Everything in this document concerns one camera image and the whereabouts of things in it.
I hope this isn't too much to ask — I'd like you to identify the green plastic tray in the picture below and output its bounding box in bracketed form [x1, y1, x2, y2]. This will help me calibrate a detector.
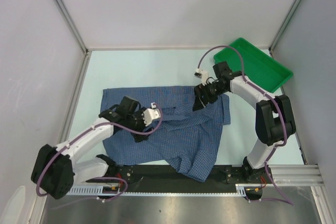
[213, 37, 293, 93]

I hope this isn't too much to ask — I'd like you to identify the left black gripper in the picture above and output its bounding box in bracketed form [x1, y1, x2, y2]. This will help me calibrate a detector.
[125, 107, 154, 142]

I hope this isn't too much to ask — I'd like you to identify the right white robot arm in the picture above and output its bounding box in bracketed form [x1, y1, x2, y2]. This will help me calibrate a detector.
[193, 61, 296, 183]

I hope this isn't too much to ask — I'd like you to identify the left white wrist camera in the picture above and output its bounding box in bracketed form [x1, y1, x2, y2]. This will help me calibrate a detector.
[142, 103, 161, 126]

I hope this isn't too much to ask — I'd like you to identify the aluminium frame rail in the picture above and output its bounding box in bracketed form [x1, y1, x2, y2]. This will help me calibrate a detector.
[38, 163, 321, 185]

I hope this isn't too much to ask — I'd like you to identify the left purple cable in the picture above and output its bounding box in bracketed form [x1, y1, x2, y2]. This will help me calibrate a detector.
[36, 103, 163, 210]

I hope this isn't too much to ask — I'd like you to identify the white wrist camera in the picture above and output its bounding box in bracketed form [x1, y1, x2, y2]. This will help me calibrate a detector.
[142, 103, 161, 126]
[194, 68, 209, 85]

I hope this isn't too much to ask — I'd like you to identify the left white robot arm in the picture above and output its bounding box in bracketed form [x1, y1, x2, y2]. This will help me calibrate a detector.
[31, 96, 162, 199]

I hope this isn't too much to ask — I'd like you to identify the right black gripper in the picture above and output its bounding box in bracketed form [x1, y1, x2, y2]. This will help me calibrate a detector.
[193, 81, 228, 111]

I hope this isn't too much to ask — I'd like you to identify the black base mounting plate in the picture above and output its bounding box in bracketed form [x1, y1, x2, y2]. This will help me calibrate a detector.
[86, 165, 274, 195]

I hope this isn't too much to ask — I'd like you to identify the blue checkered long sleeve shirt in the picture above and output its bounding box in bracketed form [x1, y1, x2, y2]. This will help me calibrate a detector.
[100, 86, 230, 182]

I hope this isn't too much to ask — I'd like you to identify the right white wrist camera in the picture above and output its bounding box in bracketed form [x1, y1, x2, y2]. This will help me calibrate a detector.
[194, 68, 209, 85]

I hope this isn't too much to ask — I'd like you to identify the grey slotted cable duct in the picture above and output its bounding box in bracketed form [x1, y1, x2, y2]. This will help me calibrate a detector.
[66, 184, 261, 198]

